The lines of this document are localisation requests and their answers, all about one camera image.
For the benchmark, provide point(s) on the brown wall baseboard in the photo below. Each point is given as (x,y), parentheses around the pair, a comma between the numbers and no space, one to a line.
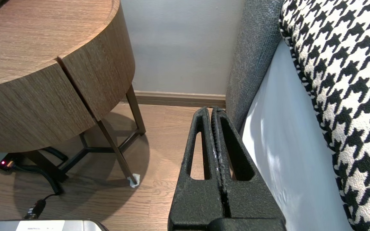
(178,98)

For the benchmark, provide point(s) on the round wooden side table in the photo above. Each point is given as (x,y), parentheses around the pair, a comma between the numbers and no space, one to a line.
(92,32)

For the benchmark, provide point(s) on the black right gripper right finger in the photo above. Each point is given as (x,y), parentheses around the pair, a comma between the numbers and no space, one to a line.
(249,202)

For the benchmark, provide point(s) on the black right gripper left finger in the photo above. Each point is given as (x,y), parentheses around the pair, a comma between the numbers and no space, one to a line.
(198,202)

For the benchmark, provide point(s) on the silver robot chassis with label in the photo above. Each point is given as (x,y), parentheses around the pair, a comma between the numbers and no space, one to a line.
(43,225)

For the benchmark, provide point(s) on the curved wooden table drawer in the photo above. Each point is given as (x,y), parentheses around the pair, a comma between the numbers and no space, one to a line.
(27,109)

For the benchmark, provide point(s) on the black white houndstooth pillow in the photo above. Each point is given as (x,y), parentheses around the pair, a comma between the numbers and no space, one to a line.
(348,96)

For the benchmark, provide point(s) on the white table leg pad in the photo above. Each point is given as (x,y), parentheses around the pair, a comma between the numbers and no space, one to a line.
(134,181)

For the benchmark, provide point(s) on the white bed sheet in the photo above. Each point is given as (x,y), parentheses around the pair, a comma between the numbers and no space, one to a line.
(287,154)

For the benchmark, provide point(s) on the gray fabric headboard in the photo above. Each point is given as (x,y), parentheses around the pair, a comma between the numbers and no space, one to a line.
(252,57)

